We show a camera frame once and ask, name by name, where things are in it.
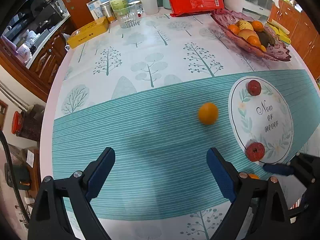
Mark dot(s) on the red lychee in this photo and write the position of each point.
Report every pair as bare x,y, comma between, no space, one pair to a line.
255,151
254,88

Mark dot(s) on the small metal can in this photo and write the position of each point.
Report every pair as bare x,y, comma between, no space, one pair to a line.
107,11

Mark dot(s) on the mandarin orange front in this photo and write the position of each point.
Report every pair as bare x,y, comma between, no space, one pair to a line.
254,41

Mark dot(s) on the small kumquat orange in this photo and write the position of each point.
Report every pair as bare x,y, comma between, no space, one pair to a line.
253,176

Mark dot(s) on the patterned tablecloth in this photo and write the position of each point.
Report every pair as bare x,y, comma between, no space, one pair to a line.
139,90

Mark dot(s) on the clear drinking glass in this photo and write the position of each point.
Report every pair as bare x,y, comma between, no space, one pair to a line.
127,17

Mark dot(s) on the red apple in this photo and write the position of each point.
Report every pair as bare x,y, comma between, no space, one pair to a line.
246,33

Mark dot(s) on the dark avocado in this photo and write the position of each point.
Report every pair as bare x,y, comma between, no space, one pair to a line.
264,38

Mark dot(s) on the white blue carton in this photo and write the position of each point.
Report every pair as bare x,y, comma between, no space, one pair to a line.
95,9

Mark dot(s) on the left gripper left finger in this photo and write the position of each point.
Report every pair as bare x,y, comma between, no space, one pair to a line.
49,219

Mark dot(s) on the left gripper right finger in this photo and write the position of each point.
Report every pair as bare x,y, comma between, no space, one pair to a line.
270,219

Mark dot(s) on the pink glass fruit bowl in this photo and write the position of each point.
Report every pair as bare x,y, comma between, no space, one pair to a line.
224,18

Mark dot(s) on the yellow tissue pack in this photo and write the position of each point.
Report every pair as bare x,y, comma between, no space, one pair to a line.
280,31

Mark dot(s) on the overripe brown banana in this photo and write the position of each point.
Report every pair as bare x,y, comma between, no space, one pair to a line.
270,38

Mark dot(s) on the white squeeze bottle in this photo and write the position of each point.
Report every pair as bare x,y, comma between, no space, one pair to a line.
150,7

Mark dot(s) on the yellow pear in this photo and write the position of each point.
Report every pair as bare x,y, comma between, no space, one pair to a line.
242,24

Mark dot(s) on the yellow tin box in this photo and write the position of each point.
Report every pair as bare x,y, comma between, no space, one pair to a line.
88,31

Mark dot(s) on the small glass jar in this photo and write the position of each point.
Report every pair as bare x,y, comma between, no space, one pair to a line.
138,6

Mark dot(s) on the red lid dark bin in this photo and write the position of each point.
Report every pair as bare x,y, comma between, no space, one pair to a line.
28,124

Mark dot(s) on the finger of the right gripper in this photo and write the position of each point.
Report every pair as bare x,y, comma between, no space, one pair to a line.
280,169

